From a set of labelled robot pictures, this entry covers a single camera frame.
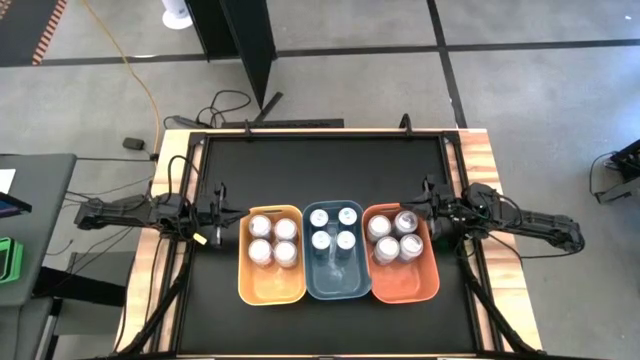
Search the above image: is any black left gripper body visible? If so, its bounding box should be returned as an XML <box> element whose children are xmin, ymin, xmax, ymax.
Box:
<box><xmin>187</xmin><ymin>182</ymin><xmax>225</xmax><ymax>247</ymax></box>

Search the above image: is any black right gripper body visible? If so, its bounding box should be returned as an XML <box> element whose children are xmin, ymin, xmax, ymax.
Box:
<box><xmin>423</xmin><ymin>174</ymin><xmax>471</xmax><ymax>241</ymax></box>

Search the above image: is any orange plastic bin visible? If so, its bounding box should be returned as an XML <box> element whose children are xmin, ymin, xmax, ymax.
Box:
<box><xmin>361</xmin><ymin>202</ymin><xmax>442</xmax><ymax>305</ymax></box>

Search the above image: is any yellow plastic bin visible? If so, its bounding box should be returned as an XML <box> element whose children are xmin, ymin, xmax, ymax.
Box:
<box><xmin>237</xmin><ymin>204</ymin><xmax>308</xmax><ymax>307</ymax></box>

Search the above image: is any blue-grey plastic bin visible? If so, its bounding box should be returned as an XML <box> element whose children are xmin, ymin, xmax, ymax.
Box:
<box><xmin>301</xmin><ymin>199</ymin><xmax>373</xmax><ymax>302</ymax></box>

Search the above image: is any black power strip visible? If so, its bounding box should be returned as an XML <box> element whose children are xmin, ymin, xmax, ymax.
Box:
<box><xmin>221</xmin><ymin>118</ymin><xmax>346</xmax><ymax>130</ymax></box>

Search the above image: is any black desk base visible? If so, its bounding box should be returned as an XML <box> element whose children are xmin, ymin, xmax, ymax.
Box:
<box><xmin>32</xmin><ymin>266</ymin><xmax>127</xmax><ymax>307</ymax></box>

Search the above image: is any grey desk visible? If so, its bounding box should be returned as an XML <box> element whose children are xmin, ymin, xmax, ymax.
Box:
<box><xmin>0</xmin><ymin>152</ymin><xmax>79</xmax><ymax>307</ymax></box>

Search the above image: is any black partition panel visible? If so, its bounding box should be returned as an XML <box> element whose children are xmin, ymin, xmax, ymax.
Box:
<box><xmin>184</xmin><ymin>0</ymin><xmax>284</xmax><ymax>124</ymax></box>

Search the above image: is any black equipment stand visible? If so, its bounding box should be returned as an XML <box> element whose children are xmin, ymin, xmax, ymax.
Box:
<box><xmin>595</xmin><ymin>138</ymin><xmax>640</xmax><ymax>205</ymax></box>

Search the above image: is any green tray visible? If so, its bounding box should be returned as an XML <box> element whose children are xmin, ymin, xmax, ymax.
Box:
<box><xmin>0</xmin><ymin>236</ymin><xmax>25</xmax><ymax>285</ymax></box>

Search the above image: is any dark tablet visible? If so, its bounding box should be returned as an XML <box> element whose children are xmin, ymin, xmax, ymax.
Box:
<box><xmin>0</xmin><ymin>191</ymin><xmax>33</xmax><ymax>219</ymax></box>

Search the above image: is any white paper sheet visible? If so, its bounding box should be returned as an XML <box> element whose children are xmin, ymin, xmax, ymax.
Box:
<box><xmin>0</xmin><ymin>168</ymin><xmax>18</xmax><ymax>194</ymax></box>

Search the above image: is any white round fan base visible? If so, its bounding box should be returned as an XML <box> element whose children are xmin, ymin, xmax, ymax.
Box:
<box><xmin>161</xmin><ymin>0</ymin><xmax>195</xmax><ymax>30</ymax></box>

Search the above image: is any dark mat with orange stripes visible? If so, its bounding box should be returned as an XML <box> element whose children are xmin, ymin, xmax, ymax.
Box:
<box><xmin>0</xmin><ymin>0</ymin><xmax>69</xmax><ymax>67</ymax></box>

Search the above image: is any black tangled floor cable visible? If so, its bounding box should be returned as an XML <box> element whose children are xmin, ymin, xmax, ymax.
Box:
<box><xmin>163</xmin><ymin>89</ymin><xmax>253</xmax><ymax>129</ymax></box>

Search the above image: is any black aluminium table frame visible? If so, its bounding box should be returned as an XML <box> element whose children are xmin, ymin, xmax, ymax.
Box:
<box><xmin>115</xmin><ymin>127</ymin><xmax>544</xmax><ymax>360</ymax></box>

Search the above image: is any yellow floor cable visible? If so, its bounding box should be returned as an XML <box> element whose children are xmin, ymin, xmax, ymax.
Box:
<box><xmin>82</xmin><ymin>0</ymin><xmax>162</xmax><ymax>154</ymax></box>

